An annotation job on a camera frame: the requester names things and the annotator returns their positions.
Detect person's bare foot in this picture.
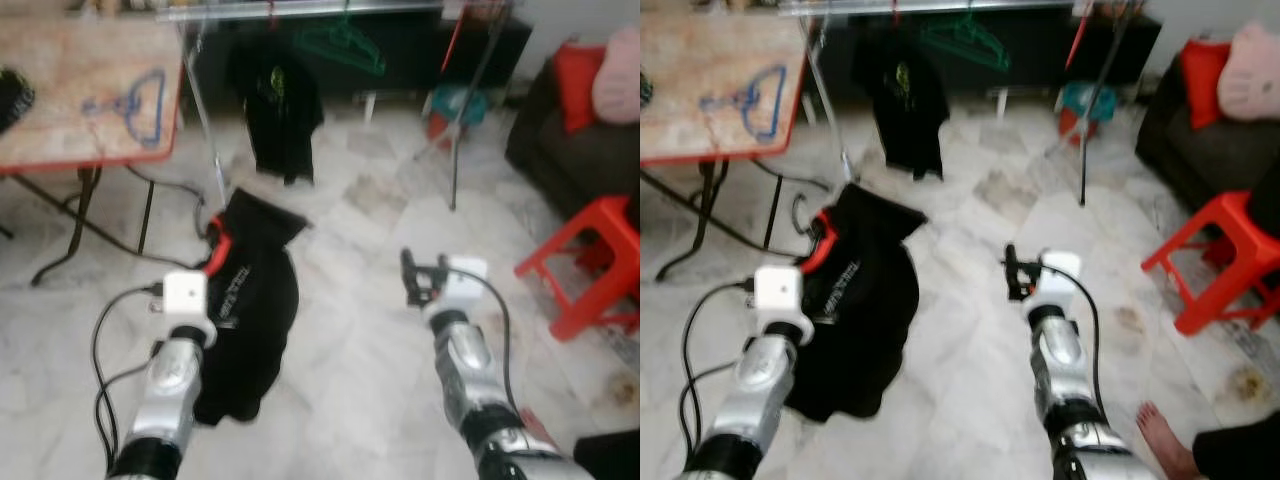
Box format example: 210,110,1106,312
518,405,563,453
1135,400,1201,480

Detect orange bin teal bag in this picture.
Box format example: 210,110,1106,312
1058,80,1116,141
428,85,489,141

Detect red plastic stool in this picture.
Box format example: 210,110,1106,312
513,195,641,343
1142,190,1280,336

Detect blue plastic hanger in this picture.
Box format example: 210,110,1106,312
698,63,789,146
82,68,169,151

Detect black jacket red stripe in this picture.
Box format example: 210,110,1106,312
785,183,929,424
190,188,311,429

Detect person's leg black trousers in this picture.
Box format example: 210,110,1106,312
572,430,641,480
1192,425,1280,480

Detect black TV cabinet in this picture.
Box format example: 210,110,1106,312
185,10,536,101
810,5,1163,96

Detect dark brown sofa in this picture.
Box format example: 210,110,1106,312
1135,55,1280,211
505,55,641,221

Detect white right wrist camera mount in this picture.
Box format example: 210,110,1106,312
1028,250,1086,309
425,255,491,319

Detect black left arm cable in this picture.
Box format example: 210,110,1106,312
90,283,166,467
680,280,761,471

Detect green plastic hanger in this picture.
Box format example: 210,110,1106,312
293,15,386,76
918,12,1011,73

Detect red cushion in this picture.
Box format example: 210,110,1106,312
553,42,609,136
1180,38,1236,131

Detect silver metal clothes rack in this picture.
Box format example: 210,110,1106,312
780,0,1146,211
160,0,521,236

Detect pink cat face cushion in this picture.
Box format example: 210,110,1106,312
1218,22,1280,121
592,25,641,126

